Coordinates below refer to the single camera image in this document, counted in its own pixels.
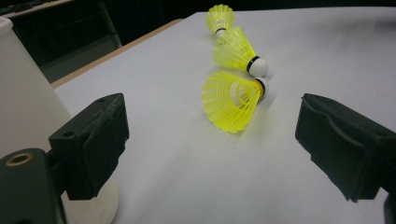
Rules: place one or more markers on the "yellow shuttlecock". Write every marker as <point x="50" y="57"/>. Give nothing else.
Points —
<point x="233" y="49"/>
<point x="219" y="17"/>
<point x="224" y="105"/>

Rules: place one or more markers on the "white plastic bin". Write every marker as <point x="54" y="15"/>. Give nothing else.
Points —
<point x="25" y="93"/>

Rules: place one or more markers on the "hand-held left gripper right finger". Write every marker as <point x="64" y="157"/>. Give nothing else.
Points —
<point x="342" y="146"/>

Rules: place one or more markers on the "wooden table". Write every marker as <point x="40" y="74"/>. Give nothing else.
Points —
<point x="102" y="59"/>

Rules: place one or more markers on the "white board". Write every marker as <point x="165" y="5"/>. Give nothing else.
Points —
<point x="186" y="174"/>

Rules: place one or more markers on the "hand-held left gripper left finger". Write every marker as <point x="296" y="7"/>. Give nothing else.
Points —
<point x="93" y="146"/>

